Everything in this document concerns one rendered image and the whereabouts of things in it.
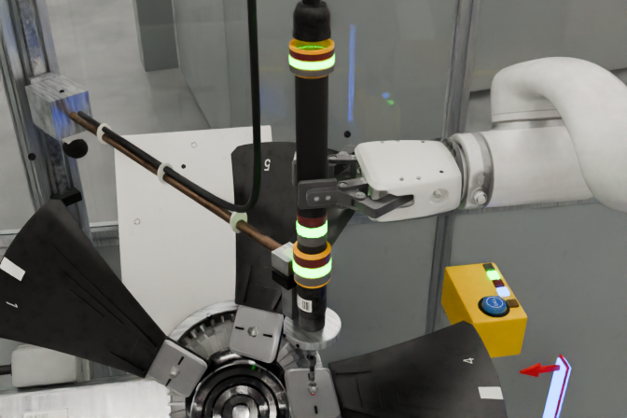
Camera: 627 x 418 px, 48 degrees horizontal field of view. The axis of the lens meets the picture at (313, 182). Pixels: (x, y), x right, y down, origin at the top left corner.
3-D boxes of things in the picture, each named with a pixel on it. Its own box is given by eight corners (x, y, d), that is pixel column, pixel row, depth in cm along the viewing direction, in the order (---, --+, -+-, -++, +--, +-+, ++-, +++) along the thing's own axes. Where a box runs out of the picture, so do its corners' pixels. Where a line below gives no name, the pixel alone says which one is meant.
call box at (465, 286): (438, 308, 139) (444, 265, 134) (488, 302, 140) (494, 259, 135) (466, 367, 126) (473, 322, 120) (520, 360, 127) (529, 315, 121)
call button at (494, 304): (478, 302, 126) (480, 295, 125) (499, 300, 126) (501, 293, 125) (486, 317, 122) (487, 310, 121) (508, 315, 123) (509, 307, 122)
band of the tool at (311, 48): (280, 72, 69) (280, 43, 67) (312, 61, 72) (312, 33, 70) (311, 84, 66) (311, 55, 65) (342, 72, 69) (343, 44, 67)
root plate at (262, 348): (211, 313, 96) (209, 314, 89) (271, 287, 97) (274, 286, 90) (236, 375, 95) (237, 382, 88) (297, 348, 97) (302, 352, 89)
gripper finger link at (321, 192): (366, 217, 73) (301, 222, 72) (359, 201, 76) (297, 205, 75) (367, 190, 71) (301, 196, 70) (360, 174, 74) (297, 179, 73)
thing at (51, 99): (30, 125, 124) (20, 79, 119) (67, 113, 128) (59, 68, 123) (58, 145, 117) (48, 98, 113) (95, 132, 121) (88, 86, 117)
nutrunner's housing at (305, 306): (289, 344, 88) (281, -28, 64) (313, 329, 90) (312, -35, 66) (311, 361, 85) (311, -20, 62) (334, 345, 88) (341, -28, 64)
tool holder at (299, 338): (260, 322, 88) (257, 258, 83) (302, 296, 92) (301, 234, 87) (311, 360, 82) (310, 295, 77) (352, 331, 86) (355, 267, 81)
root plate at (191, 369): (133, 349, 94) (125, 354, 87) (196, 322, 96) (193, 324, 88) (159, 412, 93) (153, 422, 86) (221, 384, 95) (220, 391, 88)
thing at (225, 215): (69, 120, 117) (68, 113, 116) (77, 118, 118) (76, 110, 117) (285, 264, 84) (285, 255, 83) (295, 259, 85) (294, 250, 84)
